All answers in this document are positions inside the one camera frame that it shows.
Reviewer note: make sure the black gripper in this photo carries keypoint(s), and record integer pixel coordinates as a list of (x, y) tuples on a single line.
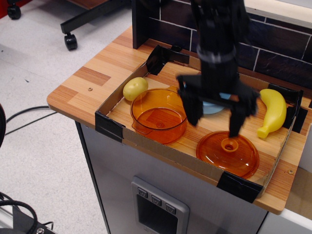
[(218, 77)]

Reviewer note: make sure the orange transparent pot lid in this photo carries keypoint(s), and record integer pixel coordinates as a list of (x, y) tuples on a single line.
[(236, 155)]

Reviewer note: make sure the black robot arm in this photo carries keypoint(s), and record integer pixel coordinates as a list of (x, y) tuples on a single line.
[(221, 25)]

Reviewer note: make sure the orange transparent plastic pot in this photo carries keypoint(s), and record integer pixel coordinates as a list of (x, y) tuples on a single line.
[(159, 115)]

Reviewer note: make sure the light blue plastic bowl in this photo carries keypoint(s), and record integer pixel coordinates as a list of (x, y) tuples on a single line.
[(212, 103)]

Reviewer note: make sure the yellow toy banana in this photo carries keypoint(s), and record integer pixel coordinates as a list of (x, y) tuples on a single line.
[(276, 111)]

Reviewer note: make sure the cardboard fence with black tape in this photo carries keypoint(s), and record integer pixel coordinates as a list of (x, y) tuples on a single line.
[(279, 153)]

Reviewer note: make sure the dark brick backsplash panel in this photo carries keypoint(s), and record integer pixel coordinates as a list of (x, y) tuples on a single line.
[(273, 47)]

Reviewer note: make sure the yellow toy potato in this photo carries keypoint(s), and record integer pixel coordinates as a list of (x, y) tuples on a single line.
[(134, 87)]

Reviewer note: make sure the grey toy dishwasher cabinet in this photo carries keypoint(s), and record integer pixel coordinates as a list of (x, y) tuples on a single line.
[(140, 194)]

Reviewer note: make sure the black wheeled cart frame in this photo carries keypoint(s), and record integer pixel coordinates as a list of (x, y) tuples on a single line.
[(43, 21)]

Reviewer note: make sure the black equipment with cables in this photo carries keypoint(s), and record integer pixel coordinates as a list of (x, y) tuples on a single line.
[(17, 217)]

